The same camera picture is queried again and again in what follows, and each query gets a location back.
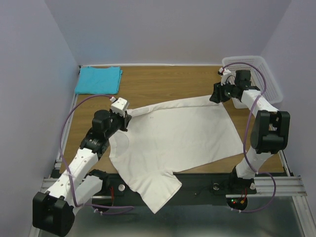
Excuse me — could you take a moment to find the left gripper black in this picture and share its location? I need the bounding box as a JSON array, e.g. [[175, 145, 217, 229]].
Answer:
[[105, 108, 131, 138]]

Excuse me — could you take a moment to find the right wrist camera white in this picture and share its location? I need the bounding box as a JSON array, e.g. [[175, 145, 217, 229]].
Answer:
[[218, 67, 234, 85]]

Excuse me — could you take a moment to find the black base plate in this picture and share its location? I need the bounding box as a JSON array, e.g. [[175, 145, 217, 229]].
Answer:
[[81, 173, 257, 207]]

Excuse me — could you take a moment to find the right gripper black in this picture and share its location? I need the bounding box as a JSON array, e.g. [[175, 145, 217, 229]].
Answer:
[[208, 79, 238, 103]]

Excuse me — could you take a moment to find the white t shirt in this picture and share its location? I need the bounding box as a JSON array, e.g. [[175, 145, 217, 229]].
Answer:
[[109, 96, 243, 213]]

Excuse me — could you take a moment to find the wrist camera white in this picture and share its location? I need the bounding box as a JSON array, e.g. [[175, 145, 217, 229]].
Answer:
[[110, 97, 129, 118], [218, 67, 234, 85]]

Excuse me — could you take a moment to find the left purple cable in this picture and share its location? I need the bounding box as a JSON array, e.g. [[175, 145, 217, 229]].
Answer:
[[60, 94, 136, 216]]

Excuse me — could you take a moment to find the white plastic basket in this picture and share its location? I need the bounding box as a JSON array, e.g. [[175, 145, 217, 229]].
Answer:
[[221, 56, 284, 109]]

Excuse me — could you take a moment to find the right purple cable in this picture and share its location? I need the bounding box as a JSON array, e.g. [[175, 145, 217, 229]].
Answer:
[[218, 63, 277, 213]]

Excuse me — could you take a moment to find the folded blue t shirt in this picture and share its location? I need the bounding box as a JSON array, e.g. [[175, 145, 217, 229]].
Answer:
[[75, 67, 123, 95]]

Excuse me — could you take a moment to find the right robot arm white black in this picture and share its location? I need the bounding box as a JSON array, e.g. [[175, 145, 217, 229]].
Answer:
[[210, 68, 290, 193]]

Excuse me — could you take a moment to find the purple cable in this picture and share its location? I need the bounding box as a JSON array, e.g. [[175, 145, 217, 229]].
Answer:
[[218, 63, 277, 213], [60, 94, 136, 216]]

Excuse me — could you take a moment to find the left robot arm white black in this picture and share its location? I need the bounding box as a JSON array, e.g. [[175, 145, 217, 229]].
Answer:
[[32, 109, 131, 237]]

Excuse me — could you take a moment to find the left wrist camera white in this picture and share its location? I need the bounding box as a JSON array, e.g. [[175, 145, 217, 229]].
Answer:
[[110, 97, 129, 118]]

